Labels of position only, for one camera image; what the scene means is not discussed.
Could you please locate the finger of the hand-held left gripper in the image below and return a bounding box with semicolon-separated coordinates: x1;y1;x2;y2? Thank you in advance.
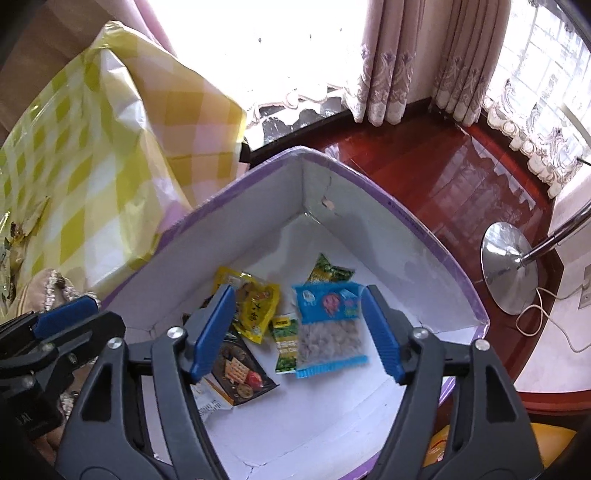
0;313;126;402
0;296;102;356

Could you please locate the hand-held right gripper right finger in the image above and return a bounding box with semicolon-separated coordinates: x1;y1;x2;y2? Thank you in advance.
362;285;543;480

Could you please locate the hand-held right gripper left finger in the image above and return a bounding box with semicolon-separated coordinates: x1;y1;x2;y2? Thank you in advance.
55;284;237;480

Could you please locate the dark cracker picture packet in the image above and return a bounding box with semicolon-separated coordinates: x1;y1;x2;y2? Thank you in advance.
182;314;280;423

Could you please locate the yellow snack packet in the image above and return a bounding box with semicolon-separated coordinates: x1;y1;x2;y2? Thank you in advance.
212;267;281;344

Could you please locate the blue packet of nuts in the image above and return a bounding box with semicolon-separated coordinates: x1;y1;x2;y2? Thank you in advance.
292;281;370;380

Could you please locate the green packet with yellow label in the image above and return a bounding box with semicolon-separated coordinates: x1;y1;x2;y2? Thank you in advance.
270;314;301;374

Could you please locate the small green snack packet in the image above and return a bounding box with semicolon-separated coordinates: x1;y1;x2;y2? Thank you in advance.
307;253;356;284

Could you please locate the white box with purple rim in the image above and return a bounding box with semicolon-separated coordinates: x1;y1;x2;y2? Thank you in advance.
99;147;490;480

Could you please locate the chrome floor lamp stand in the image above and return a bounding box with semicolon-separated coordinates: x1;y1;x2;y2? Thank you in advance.
480;198;591;317

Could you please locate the yellow checkered plastic tablecloth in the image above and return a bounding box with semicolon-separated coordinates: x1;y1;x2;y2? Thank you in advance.
0;21;247;319

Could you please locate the yellow orange bag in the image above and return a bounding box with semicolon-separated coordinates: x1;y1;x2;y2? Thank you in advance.
422;422;578;480

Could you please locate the dark marble window sill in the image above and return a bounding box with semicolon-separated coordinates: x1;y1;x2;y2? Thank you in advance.
240;83;361;162

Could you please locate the white lace curtain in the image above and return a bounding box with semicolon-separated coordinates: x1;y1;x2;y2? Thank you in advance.
480;0;591;185

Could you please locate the plain pink curtain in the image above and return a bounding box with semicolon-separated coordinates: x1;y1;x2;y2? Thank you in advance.
131;0;185;61

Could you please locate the white cable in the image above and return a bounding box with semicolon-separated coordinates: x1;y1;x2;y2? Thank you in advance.
516;288;591;354

